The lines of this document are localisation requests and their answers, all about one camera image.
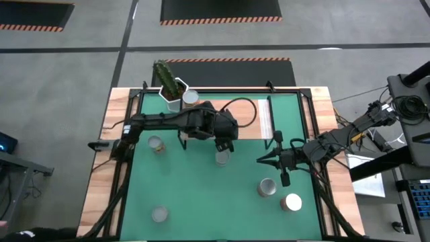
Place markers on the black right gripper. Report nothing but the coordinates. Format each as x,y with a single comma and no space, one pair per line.
290,158

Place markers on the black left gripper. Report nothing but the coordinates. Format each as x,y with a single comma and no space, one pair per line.
225,129

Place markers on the chicken soup can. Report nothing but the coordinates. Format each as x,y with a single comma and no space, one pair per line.
222,158

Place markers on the green beans can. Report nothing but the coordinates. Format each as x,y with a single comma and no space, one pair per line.
191,97

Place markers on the spaghetti can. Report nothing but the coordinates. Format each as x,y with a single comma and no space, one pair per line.
155,142

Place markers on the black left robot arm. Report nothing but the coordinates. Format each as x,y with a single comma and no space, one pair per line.
158,121

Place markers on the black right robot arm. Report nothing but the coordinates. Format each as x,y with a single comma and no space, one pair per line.
336,139

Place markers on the wooden shelf black metal legs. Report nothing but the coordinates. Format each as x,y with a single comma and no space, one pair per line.
248,133

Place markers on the white plant pot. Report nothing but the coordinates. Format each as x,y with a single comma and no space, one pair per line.
174,106

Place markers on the green table mat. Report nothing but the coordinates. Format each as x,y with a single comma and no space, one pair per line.
218,201

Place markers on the green cactus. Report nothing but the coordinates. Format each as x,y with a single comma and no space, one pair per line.
165,77

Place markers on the white paper sheet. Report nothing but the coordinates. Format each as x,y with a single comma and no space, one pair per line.
369,186

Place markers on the tin can silver lid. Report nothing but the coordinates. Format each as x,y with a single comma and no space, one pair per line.
159,214

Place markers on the black striped-edge floor mat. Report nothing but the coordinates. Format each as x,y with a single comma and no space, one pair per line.
218,10
33,15

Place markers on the backlit keyboard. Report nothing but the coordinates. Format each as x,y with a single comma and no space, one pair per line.
421,200

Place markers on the grey desk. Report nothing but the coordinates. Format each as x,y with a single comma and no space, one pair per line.
16,164

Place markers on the person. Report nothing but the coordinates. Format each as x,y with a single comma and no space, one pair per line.
40,234

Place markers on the black device with blue light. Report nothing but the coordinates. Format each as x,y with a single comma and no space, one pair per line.
8,142

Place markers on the black metal table frame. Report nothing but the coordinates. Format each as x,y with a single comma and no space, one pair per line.
148,91

